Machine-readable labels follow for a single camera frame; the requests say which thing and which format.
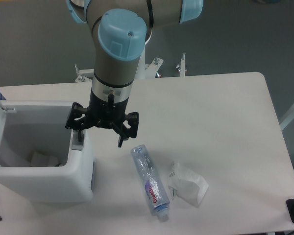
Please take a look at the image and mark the clear plastic water bottle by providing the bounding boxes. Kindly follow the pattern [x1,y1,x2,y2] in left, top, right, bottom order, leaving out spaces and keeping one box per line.
[130,144,170,222]

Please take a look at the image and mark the white metal clamp bracket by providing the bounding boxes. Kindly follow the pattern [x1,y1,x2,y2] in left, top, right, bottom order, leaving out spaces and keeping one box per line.
[176,52,187,77]

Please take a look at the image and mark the blue bottle at edge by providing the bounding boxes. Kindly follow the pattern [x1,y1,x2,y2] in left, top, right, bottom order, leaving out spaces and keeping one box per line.
[0,91,6,100]

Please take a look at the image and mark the crumpled white plastic wrapper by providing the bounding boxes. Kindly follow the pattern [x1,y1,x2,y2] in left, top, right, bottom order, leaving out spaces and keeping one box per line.
[168,162,209,208]

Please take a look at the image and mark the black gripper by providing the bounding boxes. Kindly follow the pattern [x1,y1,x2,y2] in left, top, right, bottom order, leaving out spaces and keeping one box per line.
[65,92,139,147]

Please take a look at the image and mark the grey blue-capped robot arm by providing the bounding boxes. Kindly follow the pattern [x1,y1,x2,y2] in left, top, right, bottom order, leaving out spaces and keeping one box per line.
[66,0,203,143]

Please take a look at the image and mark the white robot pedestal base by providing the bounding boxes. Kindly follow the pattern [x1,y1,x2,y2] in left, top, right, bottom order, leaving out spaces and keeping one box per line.
[75,47,164,87]

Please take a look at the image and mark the white push-lid trash can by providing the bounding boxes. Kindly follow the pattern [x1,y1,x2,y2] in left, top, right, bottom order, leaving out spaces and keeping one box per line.
[0,99,96,203]

